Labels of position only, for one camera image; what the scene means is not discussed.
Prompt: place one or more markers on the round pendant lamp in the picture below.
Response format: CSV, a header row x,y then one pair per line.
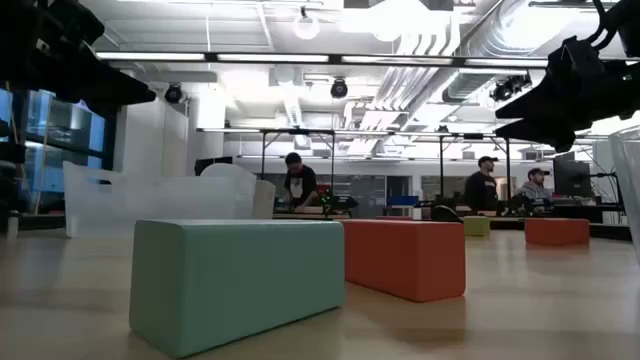
x,y
306,30

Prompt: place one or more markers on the translucent plastic bin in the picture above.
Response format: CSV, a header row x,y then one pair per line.
x,y
100,210
627,190

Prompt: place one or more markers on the green rectangular block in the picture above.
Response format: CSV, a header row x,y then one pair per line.
x,y
476,227

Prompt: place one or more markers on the orange rectangular block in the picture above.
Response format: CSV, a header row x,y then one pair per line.
x,y
410,260
557,231

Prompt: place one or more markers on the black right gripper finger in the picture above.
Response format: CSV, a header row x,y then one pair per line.
x,y
535,107
545,134

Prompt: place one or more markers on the white plastic bin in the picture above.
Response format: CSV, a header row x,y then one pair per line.
x,y
263,205

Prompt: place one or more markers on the black overhead frame stand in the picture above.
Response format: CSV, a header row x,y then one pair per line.
x,y
508,170
332,160

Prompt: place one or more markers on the person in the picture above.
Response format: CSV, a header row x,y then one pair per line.
x,y
535,191
300,185
480,192

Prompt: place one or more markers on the large black monitor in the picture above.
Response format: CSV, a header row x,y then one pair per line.
x,y
570,177

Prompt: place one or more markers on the long ceiling light bar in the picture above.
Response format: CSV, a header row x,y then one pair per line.
x,y
275,58

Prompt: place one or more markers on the silver ventilation duct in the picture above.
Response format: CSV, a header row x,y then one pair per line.
x,y
500,30

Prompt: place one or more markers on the teal rectangular block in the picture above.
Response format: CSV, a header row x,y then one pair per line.
x,y
225,285

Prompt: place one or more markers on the small white container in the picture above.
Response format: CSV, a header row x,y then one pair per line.
x,y
12,225

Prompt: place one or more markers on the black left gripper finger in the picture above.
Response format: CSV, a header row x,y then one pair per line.
x,y
105,87

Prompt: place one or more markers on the white ceiling pipe bundle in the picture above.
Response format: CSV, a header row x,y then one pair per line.
x,y
400,90

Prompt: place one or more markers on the large glass window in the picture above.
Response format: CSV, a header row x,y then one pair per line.
x,y
65,140

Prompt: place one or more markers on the small black monitor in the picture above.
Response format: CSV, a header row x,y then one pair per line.
x,y
212,165

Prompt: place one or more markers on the blue box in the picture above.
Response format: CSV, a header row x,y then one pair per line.
x,y
402,201

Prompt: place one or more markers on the background robot with green light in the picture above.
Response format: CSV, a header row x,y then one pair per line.
x,y
340,204

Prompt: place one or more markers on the black rounded object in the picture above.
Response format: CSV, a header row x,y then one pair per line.
x,y
445,214

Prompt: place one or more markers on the black ceiling spotlight cluster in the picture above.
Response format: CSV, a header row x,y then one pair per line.
x,y
505,91

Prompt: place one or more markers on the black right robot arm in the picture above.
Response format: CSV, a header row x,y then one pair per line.
x,y
631,25

